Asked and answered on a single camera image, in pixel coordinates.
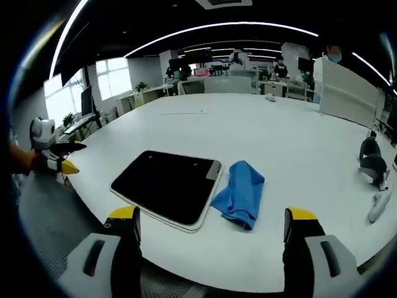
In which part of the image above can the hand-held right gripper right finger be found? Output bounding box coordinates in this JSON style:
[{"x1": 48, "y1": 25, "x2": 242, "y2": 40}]
[{"x1": 282, "y1": 206, "x2": 367, "y2": 294}]

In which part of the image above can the blue cleaning cloth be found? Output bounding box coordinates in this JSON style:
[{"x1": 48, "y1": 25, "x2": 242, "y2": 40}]
[{"x1": 210, "y1": 160, "x2": 266, "y2": 231}]

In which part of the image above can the white crumpled cloth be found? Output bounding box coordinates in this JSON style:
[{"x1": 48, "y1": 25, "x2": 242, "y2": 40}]
[{"x1": 367, "y1": 190, "x2": 393, "y2": 224}]

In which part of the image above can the white keyboard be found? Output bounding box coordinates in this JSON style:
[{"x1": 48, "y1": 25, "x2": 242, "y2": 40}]
[{"x1": 63, "y1": 119, "x2": 89, "y2": 135}]

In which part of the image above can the black computer monitor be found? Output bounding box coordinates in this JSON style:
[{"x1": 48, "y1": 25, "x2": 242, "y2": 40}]
[{"x1": 80, "y1": 85, "x2": 103, "y2": 129}]

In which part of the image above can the white partition board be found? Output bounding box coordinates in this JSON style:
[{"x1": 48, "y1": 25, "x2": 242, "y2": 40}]
[{"x1": 318, "y1": 58, "x2": 383, "y2": 128}]

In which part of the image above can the black tray white rim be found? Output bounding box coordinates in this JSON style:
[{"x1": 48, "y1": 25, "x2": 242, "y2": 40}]
[{"x1": 110, "y1": 150, "x2": 223, "y2": 233}]

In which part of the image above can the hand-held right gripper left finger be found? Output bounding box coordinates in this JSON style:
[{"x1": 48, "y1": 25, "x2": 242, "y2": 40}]
[{"x1": 56, "y1": 205, "x2": 143, "y2": 298}]

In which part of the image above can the dark grey cloth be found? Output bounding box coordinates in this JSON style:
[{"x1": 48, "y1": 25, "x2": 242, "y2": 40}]
[{"x1": 357, "y1": 136, "x2": 391, "y2": 191}]

